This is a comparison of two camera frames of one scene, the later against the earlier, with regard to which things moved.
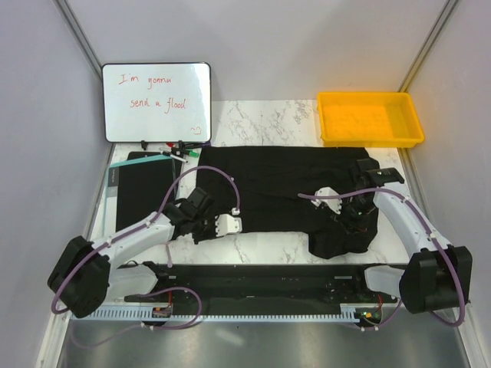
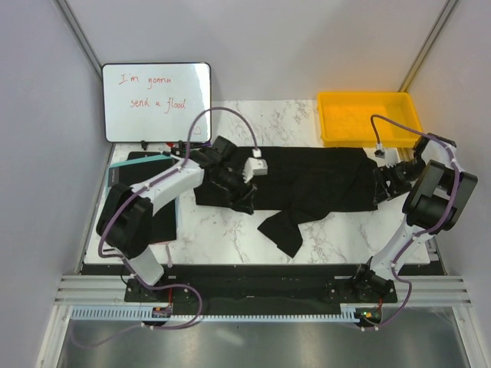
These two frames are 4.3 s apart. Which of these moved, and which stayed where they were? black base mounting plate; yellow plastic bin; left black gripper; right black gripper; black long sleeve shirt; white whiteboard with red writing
Moved: black long sleeve shirt; right black gripper; left black gripper
Stayed: black base mounting plate; yellow plastic bin; white whiteboard with red writing
